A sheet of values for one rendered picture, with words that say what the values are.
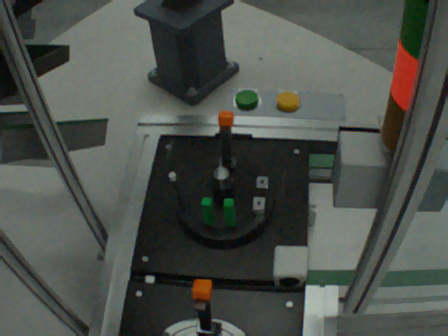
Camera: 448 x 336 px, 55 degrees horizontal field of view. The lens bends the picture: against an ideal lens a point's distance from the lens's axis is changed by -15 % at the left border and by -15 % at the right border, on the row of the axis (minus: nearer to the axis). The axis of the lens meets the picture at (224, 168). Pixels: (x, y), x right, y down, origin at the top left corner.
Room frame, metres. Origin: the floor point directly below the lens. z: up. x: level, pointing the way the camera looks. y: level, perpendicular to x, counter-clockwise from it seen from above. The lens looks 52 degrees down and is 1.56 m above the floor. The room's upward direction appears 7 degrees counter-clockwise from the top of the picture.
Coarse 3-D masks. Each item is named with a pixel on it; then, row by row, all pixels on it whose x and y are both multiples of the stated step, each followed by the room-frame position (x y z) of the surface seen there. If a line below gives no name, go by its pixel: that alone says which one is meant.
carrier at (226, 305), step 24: (144, 288) 0.27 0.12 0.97; (168, 288) 0.27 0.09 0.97; (216, 288) 0.26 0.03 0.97; (144, 312) 0.23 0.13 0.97; (168, 312) 0.23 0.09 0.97; (192, 312) 0.23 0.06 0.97; (216, 312) 0.23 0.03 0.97; (240, 312) 0.22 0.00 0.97; (264, 312) 0.22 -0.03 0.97; (288, 312) 0.21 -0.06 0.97
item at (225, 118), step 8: (224, 112) 0.48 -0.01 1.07; (232, 112) 0.48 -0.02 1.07; (224, 120) 0.46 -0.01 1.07; (232, 120) 0.46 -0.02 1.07; (224, 128) 0.45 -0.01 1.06; (224, 136) 0.46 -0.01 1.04; (224, 144) 0.45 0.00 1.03; (232, 144) 0.46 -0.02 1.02; (224, 152) 0.45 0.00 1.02; (232, 152) 0.45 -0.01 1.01; (224, 160) 0.44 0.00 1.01; (232, 160) 0.44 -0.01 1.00
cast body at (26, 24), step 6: (12, 0) 0.52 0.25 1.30; (30, 12) 0.54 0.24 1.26; (18, 18) 0.52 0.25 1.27; (24, 18) 0.53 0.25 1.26; (30, 18) 0.55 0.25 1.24; (18, 24) 0.52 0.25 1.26; (24, 24) 0.52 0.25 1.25; (30, 24) 0.53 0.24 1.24; (24, 30) 0.52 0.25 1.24; (30, 30) 0.53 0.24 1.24; (24, 36) 0.52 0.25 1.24; (30, 36) 0.53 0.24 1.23
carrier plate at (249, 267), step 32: (160, 160) 0.49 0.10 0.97; (192, 160) 0.48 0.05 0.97; (256, 160) 0.47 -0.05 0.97; (288, 160) 0.46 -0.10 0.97; (160, 192) 0.43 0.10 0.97; (288, 192) 0.40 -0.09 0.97; (160, 224) 0.37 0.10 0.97; (288, 224) 0.35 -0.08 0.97; (160, 256) 0.32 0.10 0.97; (192, 256) 0.32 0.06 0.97; (224, 256) 0.31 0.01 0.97; (256, 256) 0.30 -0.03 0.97
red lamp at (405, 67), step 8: (400, 48) 0.24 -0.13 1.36; (400, 56) 0.24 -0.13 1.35; (408, 56) 0.23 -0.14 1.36; (400, 64) 0.24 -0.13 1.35; (408, 64) 0.23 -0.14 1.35; (416, 64) 0.23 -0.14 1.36; (400, 72) 0.24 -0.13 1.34; (408, 72) 0.23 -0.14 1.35; (392, 80) 0.25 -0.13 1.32; (400, 80) 0.24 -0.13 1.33; (408, 80) 0.23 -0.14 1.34; (392, 88) 0.25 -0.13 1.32; (400, 88) 0.24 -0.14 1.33; (408, 88) 0.23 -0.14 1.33; (400, 96) 0.23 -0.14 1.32; (408, 96) 0.23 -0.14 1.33; (400, 104) 0.23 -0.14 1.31
